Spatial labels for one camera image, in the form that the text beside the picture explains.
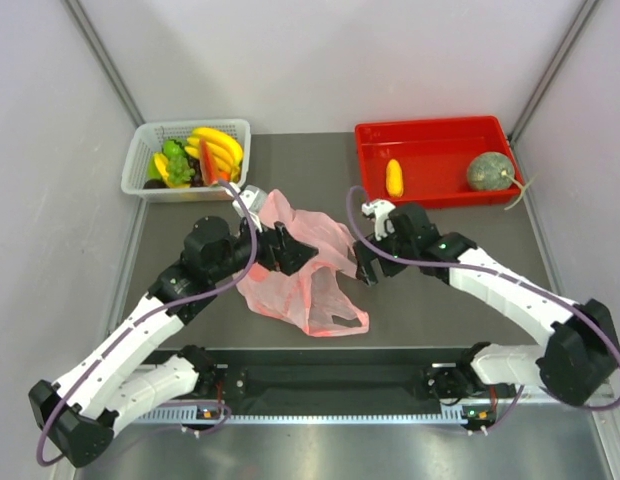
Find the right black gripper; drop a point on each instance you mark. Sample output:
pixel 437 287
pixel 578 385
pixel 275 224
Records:
pixel 365 255

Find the yellow corn cob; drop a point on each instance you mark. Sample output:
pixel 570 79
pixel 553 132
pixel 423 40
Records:
pixel 394 179

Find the pink plastic bag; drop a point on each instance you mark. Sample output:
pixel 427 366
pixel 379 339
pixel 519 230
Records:
pixel 310 299

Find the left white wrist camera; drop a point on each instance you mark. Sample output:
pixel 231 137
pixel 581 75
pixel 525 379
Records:
pixel 253 199

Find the white plastic basket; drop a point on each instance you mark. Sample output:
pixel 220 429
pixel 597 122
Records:
pixel 149 138

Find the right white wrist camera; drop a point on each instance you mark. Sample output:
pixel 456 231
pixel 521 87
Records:
pixel 379 211

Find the green apple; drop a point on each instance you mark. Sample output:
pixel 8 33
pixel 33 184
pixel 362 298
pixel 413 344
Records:
pixel 172 148

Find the yellow banana bunch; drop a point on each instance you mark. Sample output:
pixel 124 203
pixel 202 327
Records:
pixel 226 151

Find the red plastic tray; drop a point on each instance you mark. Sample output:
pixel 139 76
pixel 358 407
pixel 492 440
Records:
pixel 434 155

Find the watermelon slice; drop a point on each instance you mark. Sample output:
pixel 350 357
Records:
pixel 209 168

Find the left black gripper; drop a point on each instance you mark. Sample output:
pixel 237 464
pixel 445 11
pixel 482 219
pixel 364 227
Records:
pixel 281 251

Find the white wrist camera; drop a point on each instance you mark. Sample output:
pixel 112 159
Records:
pixel 253 199
pixel 379 211

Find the dark purple grapes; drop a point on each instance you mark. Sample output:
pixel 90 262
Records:
pixel 196 178

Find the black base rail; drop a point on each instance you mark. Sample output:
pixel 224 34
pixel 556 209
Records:
pixel 325 382

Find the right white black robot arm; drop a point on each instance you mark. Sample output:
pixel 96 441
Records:
pixel 575 349

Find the green cantaloupe melon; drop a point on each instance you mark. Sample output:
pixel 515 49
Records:
pixel 495 171

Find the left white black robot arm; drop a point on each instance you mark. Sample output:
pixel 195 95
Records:
pixel 85 409

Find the green grape bunch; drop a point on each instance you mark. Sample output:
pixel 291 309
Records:
pixel 179 171

